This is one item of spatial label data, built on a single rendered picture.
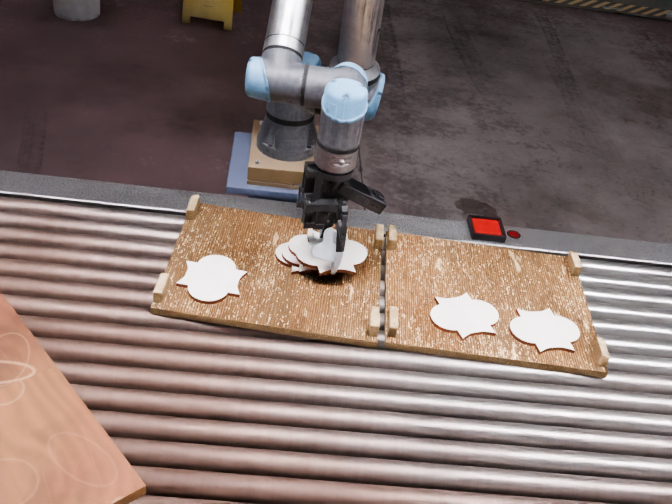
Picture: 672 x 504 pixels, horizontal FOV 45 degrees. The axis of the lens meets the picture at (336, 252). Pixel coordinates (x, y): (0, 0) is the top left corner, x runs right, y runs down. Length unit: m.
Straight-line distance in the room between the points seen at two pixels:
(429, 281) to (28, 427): 0.82
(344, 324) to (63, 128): 2.64
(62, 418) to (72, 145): 2.71
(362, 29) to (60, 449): 1.08
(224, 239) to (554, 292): 0.67
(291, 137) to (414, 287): 0.53
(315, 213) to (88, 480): 0.64
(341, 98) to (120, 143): 2.53
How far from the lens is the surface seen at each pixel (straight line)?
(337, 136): 1.40
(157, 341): 1.47
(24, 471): 1.13
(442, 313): 1.56
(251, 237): 1.67
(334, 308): 1.53
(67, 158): 3.72
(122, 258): 1.63
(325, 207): 1.48
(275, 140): 1.96
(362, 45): 1.83
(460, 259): 1.72
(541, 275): 1.75
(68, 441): 1.16
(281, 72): 1.49
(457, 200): 3.73
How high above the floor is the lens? 1.92
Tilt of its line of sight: 36 degrees down
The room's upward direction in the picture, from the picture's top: 10 degrees clockwise
